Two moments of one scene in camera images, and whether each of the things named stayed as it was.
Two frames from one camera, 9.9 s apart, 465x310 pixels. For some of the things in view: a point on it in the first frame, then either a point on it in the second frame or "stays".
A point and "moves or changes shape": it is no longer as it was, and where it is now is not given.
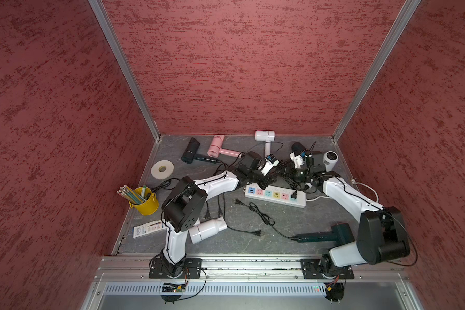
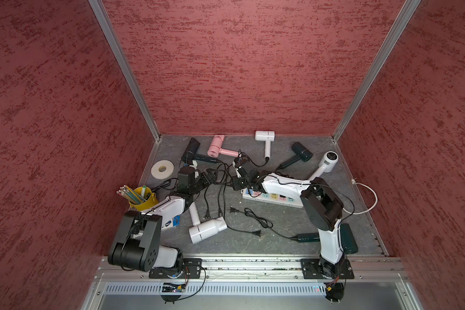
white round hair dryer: [329, 159] stays
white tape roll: [162, 169] stays
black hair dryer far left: [188, 155] stays
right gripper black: [292, 170] → [236, 184]
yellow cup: [150, 206] stays
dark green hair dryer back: [297, 148] moves or changes shape
